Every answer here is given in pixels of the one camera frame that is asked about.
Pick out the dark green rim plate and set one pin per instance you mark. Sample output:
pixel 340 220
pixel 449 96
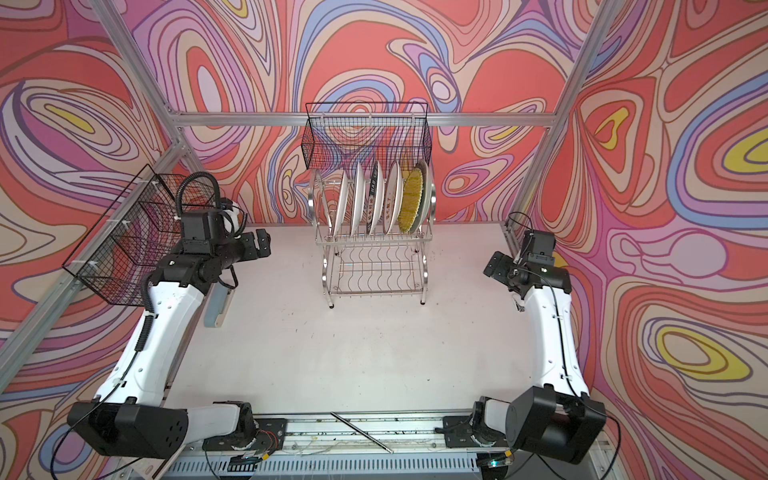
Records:
pixel 376 198

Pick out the black wire basket wall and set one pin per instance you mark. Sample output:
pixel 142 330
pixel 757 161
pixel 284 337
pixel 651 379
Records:
pixel 345 135
pixel 127 242

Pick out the yellow woven pattern plate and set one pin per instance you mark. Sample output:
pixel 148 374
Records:
pixel 411 199

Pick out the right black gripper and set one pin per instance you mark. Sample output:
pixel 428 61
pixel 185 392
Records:
pixel 500 273

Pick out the light green flower plate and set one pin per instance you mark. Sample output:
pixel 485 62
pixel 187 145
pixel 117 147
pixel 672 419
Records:
pixel 427 192

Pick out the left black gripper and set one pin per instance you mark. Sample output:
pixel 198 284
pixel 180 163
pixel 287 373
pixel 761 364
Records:
pixel 251 251

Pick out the black thin rod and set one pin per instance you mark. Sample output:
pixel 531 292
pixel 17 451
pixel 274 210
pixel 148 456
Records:
pixel 361 432

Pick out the silver two-tier dish rack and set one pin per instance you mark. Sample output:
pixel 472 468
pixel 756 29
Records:
pixel 357 265

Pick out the orange sunburst plate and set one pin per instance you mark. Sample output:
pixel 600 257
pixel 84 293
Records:
pixel 392 196
pixel 341 206

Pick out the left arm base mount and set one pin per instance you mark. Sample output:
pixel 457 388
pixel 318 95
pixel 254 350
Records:
pixel 267 437

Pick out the light blue sponge block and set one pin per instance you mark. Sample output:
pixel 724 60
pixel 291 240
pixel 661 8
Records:
pixel 216 306

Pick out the black wire basket left wall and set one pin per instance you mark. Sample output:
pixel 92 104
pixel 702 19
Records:
pixel 127 242

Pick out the white black-rim plate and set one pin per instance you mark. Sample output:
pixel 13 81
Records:
pixel 359 199

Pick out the black wire basket back wall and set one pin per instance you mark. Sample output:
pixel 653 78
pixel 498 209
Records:
pixel 345 135

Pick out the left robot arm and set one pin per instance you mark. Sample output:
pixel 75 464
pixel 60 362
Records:
pixel 127 417

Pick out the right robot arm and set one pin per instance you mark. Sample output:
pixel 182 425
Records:
pixel 556 417

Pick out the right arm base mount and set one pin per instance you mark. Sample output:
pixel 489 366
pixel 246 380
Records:
pixel 459 431

